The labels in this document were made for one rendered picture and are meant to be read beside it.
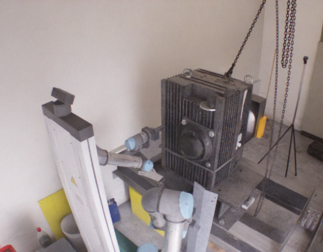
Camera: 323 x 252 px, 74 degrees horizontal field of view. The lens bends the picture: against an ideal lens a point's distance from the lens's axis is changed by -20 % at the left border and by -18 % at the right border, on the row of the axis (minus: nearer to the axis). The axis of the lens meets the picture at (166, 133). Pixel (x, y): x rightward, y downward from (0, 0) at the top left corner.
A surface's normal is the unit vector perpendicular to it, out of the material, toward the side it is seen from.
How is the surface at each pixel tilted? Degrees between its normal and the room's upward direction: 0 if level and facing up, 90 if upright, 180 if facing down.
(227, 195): 0
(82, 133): 90
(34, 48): 90
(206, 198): 90
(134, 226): 0
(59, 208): 87
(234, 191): 0
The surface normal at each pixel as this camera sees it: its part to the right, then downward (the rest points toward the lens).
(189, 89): 0.72, 0.36
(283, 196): -0.70, 0.36
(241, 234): 0.00, -0.86
